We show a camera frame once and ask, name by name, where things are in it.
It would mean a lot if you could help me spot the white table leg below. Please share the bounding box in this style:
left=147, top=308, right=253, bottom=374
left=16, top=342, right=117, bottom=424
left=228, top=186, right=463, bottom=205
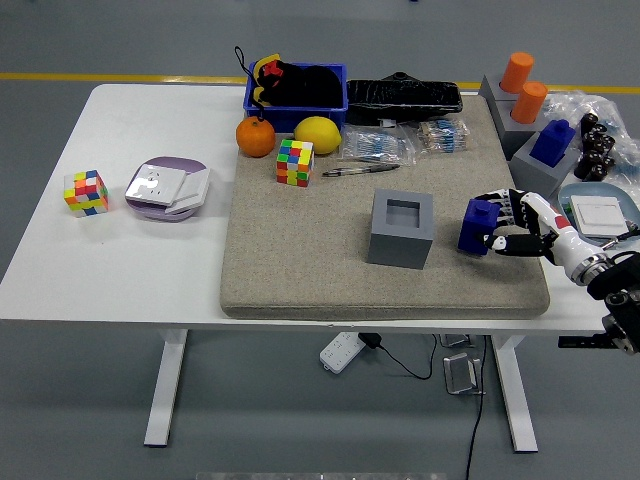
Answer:
left=143, top=328, right=190, bottom=448
left=489, top=333, right=540, bottom=455

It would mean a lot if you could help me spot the clear bag of brown resistors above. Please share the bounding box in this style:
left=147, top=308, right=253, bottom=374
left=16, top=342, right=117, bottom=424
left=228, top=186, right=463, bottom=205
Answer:
left=414, top=119, right=471, bottom=157

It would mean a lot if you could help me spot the crumpled clear plastic bag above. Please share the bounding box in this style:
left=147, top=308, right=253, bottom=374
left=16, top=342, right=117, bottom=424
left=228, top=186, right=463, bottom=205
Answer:
left=542, top=89, right=640, bottom=179

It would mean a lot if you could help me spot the yellow lemon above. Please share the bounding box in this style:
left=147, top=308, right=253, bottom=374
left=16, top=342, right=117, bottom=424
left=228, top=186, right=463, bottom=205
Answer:
left=293, top=115, right=344, bottom=155

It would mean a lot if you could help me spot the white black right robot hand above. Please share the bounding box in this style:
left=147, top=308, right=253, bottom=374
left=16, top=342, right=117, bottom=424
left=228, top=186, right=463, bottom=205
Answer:
left=473, top=187, right=597, bottom=275

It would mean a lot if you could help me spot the small colourful puzzle cube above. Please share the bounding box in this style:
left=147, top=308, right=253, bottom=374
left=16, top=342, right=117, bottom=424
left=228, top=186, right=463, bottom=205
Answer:
left=63, top=169, right=110, bottom=219

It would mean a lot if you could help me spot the black tray wrapped in plastic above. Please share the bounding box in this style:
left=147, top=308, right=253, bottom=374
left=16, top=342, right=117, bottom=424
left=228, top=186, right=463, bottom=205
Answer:
left=344, top=70, right=464, bottom=126

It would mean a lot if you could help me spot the white power strip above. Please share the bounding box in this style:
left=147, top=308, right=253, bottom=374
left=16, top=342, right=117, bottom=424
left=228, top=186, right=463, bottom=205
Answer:
left=319, top=331, right=365, bottom=375

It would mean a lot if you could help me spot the light blue plate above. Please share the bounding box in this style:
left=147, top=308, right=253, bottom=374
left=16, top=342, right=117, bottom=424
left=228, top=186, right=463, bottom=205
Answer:
left=557, top=182, right=640, bottom=247

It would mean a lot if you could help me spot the black floor cable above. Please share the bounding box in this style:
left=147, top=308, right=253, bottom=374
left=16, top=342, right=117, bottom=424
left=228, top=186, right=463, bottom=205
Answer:
left=464, top=334, right=489, bottom=480

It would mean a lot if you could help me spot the grey square seal holder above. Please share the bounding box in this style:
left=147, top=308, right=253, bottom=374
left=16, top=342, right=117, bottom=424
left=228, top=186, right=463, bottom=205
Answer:
left=367, top=188, right=435, bottom=271
left=510, top=130, right=576, bottom=201

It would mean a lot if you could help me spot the black plug with cable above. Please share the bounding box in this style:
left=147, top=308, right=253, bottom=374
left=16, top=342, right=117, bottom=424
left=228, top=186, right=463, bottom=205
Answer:
left=359, top=332, right=439, bottom=380

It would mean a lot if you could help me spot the purple plate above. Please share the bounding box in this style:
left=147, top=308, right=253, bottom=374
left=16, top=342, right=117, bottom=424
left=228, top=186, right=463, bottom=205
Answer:
left=124, top=156, right=211, bottom=223

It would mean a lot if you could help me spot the large metal bracket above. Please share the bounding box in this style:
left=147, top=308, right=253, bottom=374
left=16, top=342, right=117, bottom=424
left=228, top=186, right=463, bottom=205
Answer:
left=443, top=352, right=487, bottom=397

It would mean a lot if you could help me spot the white wall socket panel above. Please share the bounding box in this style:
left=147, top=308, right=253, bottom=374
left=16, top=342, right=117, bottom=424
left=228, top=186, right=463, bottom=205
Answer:
left=125, top=163, right=187, bottom=207

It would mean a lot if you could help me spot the clear bag of blue resistors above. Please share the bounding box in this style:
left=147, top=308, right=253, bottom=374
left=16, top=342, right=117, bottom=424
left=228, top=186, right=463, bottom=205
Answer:
left=342, top=124, right=419, bottom=167

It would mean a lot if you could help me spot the white wall switch panel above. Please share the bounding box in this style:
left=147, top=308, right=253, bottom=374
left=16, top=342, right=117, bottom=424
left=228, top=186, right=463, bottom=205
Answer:
left=164, top=168, right=212, bottom=216
left=569, top=195, right=630, bottom=239

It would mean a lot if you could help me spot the blue seal stamp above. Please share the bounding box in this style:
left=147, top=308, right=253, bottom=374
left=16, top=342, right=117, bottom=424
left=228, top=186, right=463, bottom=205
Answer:
left=529, top=119, right=577, bottom=169
left=457, top=198, right=503, bottom=259

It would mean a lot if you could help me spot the orange cylinder stamp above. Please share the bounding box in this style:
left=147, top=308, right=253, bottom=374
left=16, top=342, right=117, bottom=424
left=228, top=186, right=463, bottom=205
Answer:
left=509, top=80, right=549, bottom=125
left=499, top=51, right=535, bottom=95

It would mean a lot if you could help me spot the orange fruit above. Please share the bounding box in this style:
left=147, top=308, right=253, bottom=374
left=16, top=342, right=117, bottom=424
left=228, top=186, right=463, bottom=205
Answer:
left=235, top=115, right=277, bottom=159

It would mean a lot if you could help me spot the large colourful puzzle cube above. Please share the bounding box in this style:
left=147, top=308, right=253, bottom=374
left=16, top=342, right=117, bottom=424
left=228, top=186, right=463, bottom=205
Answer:
left=276, top=138, right=315, bottom=188

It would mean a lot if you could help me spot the blue plastic bin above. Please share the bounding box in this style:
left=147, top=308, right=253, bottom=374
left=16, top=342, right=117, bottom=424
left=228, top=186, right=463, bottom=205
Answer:
left=242, top=61, right=350, bottom=134

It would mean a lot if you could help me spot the black table control panel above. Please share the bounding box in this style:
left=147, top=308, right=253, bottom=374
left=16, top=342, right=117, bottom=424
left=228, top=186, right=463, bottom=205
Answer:
left=558, top=335, right=609, bottom=350

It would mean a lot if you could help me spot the clear ballpoint pen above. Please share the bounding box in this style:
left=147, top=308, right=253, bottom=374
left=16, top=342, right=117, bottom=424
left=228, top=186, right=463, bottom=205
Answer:
left=321, top=163, right=401, bottom=178

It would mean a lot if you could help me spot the grey cylinder stamp holder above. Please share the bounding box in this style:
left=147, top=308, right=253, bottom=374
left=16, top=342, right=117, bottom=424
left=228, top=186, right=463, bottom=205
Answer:
left=492, top=97, right=551, bottom=162
left=478, top=74, right=521, bottom=104

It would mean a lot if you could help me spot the grey-brown fabric mat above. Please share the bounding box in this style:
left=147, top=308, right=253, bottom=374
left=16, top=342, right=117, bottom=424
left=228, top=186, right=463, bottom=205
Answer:
left=219, top=94, right=551, bottom=321

